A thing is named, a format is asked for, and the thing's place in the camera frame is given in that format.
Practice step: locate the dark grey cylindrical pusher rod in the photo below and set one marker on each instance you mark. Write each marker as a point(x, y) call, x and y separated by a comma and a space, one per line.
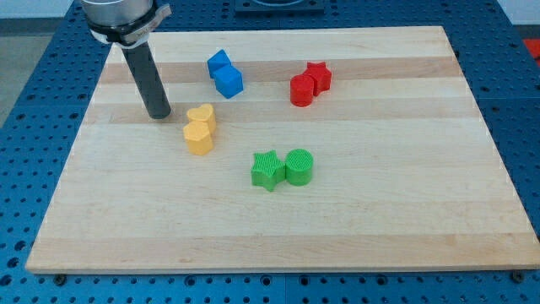
point(142, 66)

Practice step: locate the yellow heart block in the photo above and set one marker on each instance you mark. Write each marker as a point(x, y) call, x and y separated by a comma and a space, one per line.
point(204, 113)

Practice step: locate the blue cube block rear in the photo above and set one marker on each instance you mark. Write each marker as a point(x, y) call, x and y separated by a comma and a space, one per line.
point(217, 61)

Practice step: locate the blue cube block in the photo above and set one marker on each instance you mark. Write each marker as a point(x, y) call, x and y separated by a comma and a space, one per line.
point(217, 61)
point(228, 81)

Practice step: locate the blue cube block front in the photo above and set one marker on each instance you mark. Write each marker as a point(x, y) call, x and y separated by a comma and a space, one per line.
point(228, 81)

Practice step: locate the yellow pentagon block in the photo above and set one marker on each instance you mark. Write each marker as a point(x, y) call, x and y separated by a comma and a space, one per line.
point(198, 138)

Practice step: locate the red cylinder block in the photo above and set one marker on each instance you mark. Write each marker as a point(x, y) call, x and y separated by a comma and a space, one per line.
point(301, 90)

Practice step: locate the green star block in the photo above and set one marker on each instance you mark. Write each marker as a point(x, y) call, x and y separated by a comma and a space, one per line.
point(268, 170)

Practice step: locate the red star block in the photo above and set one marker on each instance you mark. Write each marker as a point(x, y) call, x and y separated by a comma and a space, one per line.
point(321, 75)

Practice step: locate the green cylinder block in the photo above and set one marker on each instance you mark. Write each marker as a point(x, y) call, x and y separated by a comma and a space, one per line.
point(299, 165)

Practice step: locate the light wooden board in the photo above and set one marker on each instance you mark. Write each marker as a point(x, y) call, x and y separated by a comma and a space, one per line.
point(406, 176)

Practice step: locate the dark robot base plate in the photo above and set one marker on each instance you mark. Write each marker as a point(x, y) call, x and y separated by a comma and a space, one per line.
point(278, 6)

